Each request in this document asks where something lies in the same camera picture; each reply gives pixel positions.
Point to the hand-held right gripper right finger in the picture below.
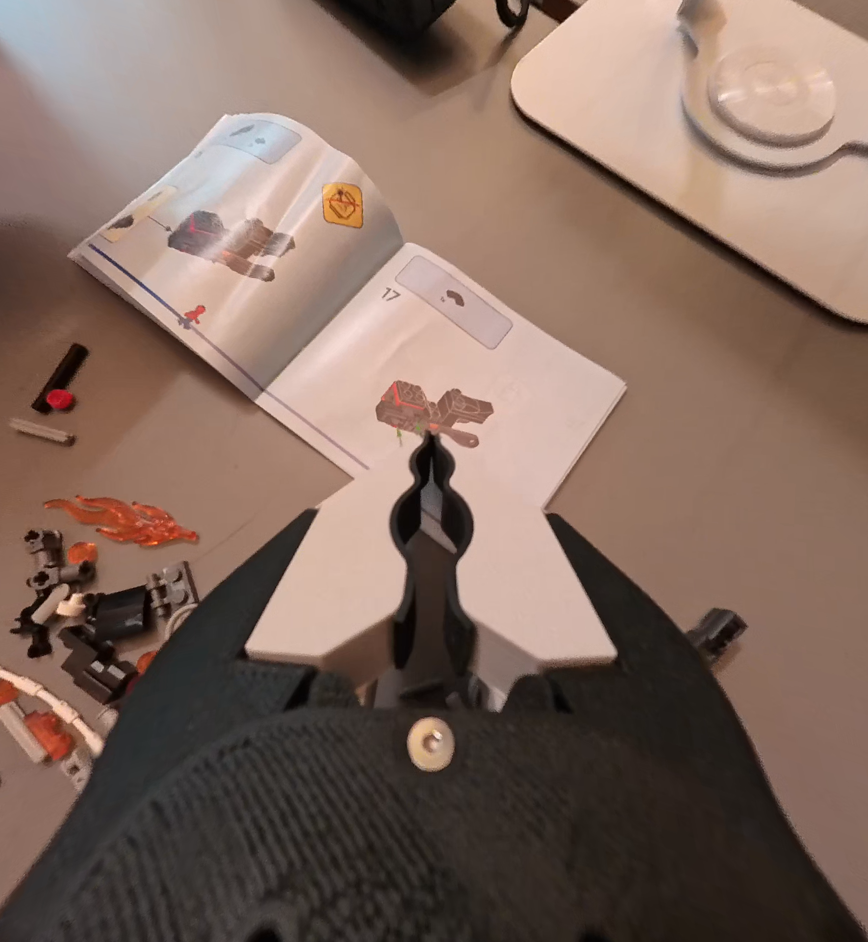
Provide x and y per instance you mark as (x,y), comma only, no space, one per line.
(537,589)

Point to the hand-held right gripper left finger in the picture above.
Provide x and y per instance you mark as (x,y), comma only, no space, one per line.
(316,589)

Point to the pile of lego pieces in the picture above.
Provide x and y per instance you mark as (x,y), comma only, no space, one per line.
(121,614)

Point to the dark grey lego connector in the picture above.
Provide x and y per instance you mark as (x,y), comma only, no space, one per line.
(717,631)

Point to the orange flame lego piece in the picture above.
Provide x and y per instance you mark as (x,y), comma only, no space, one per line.
(136,526)

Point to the lego instruction booklet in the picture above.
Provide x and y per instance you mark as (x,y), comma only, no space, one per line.
(316,346)

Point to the white curved lego tube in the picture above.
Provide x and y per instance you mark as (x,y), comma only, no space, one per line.
(51,699)

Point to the grey lego axle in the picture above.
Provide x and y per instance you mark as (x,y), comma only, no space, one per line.
(40,431)

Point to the red round lego stud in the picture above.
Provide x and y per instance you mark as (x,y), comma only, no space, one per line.
(59,400)

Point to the black lego bar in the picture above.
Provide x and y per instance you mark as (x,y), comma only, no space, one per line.
(66,364)

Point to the silver monitor stand base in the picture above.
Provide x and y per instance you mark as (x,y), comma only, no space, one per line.
(625,132)

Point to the dark round object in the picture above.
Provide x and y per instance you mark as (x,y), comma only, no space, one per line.
(404,13)

